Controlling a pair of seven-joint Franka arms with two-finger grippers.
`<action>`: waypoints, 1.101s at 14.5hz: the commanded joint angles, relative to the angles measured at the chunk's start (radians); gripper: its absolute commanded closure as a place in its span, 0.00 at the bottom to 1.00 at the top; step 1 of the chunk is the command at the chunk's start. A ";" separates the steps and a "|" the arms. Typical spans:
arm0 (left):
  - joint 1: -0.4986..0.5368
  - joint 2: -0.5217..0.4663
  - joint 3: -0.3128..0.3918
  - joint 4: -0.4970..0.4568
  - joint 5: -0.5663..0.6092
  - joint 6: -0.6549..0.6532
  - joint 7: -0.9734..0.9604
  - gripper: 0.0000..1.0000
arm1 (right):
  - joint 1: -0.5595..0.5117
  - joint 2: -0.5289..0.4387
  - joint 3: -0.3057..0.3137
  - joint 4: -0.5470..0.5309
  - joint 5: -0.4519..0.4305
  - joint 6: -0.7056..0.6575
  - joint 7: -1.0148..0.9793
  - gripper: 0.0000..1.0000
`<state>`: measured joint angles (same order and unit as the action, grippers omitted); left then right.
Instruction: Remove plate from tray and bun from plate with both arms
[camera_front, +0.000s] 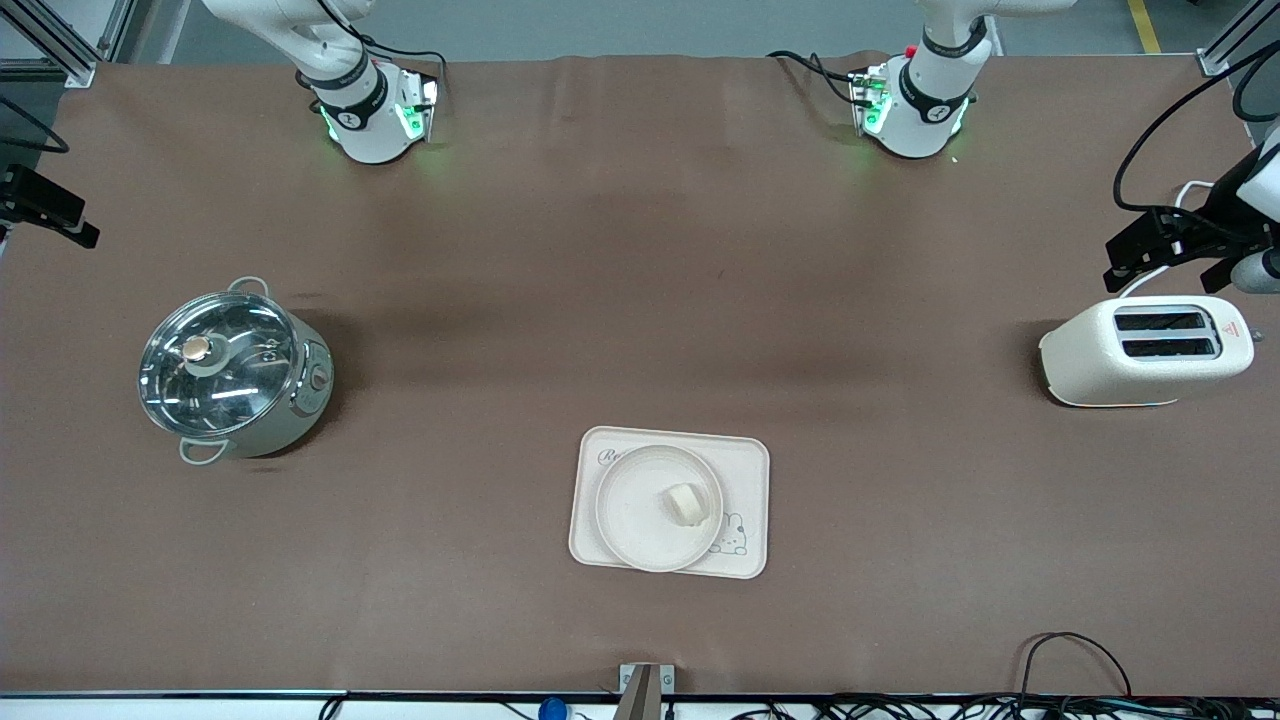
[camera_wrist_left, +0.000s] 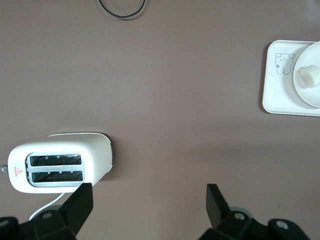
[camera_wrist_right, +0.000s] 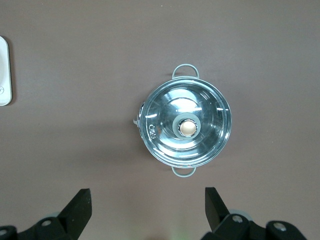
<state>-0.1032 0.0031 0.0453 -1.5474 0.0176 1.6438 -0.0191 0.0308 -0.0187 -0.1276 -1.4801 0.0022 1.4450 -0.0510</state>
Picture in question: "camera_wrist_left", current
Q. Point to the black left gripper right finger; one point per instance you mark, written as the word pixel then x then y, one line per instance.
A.
pixel 217 210

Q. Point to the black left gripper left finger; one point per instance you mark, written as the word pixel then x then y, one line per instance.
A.
pixel 75 207

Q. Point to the cream round plate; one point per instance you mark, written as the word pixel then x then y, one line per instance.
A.
pixel 310 96

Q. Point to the white steamed bun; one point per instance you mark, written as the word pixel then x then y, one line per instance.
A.
pixel 309 76

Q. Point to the white two-slot toaster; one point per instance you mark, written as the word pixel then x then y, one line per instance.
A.
pixel 97 155

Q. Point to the cream rabbit print tray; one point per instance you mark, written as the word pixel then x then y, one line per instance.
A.
pixel 277 92

